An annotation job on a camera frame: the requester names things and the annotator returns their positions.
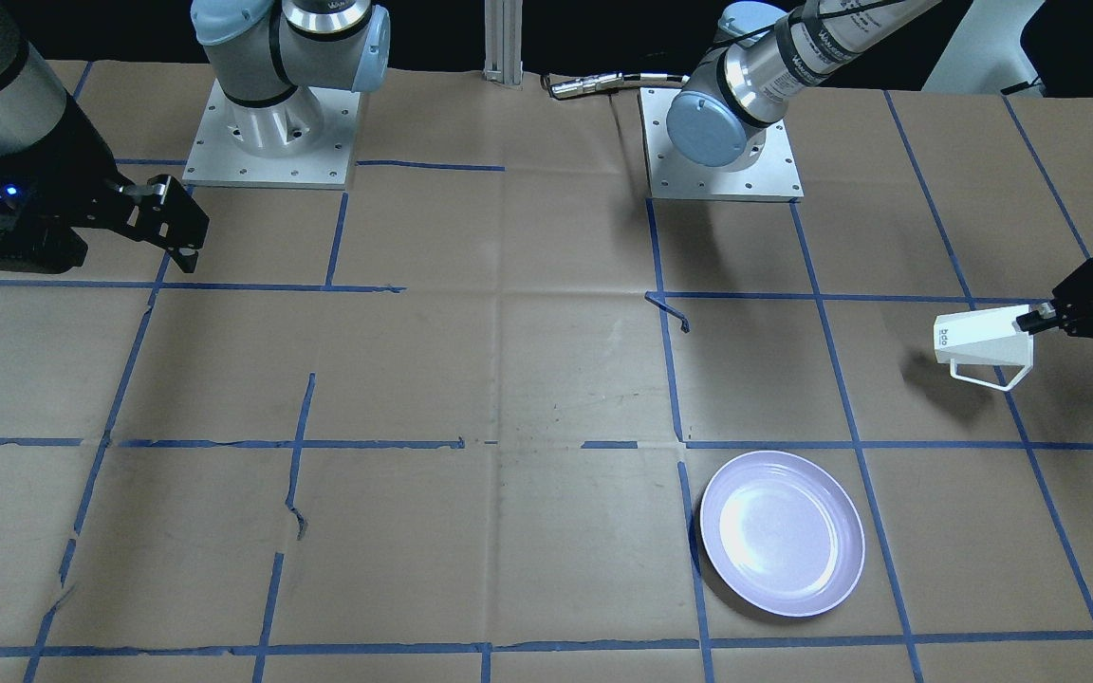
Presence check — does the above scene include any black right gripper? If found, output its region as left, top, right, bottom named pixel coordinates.
left=0, top=101, right=210, bottom=275

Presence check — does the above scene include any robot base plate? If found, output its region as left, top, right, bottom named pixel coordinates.
left=183, top=83, right=363, bottom=191
left=640, top=87, right=806, bottom=202

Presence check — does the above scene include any white stand leg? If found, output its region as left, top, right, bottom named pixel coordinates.
left=922, top=1, right=1044, bottom=96

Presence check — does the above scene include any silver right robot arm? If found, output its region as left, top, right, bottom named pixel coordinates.
left=0, top=1, right=930, bottom=275

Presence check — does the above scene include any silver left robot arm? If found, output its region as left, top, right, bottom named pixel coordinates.
left=665, top=1, right=1093, bottom=339

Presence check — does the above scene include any white cup with handle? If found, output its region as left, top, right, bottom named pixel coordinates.
left=932, top=305, right=1035, bottom=392

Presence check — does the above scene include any silver cable connector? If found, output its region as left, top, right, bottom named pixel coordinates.
left=541, top=72, right=690, bottom=101

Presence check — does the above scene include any aluminium profile post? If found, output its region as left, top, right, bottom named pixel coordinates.
left=482, top=0, right=524, bottom=89

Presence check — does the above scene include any lavender round plate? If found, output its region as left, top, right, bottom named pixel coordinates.
left=697, top=451, right=866, bottom=619

